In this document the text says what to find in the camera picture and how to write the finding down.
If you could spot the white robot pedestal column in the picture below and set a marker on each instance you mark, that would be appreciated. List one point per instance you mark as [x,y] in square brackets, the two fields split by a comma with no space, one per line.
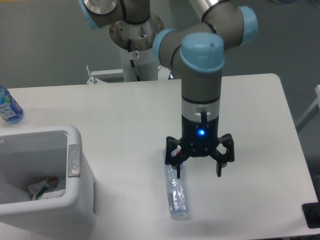
[135,45]

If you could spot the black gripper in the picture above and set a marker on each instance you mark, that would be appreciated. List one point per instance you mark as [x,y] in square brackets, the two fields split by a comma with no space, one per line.
[199,140]

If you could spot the white plastic trash can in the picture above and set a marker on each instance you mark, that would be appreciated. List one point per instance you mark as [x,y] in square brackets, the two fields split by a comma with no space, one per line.
[30,155]

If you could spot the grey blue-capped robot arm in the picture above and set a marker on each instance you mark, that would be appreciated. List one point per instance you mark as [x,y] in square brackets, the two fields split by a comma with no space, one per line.
[194,55]

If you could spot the green white trash in can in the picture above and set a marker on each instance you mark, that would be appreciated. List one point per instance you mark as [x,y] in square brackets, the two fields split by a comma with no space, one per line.
[49,188]

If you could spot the black device at table edge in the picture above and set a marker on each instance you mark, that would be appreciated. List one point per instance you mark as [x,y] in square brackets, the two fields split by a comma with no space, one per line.
[312,214]

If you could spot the clear crushed plastic bottle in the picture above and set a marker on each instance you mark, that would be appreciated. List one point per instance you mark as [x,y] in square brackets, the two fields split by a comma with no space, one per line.
[176,194]

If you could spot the white metal base bracket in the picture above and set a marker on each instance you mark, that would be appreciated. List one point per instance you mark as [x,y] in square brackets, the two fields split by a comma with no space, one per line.
[117,76]

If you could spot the white frame at right edge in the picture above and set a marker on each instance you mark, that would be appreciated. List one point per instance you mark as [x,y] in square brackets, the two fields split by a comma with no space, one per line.
[310,112]

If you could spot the blue labelled water bottle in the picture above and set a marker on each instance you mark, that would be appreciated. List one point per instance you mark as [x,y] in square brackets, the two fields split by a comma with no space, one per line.
[10,111]

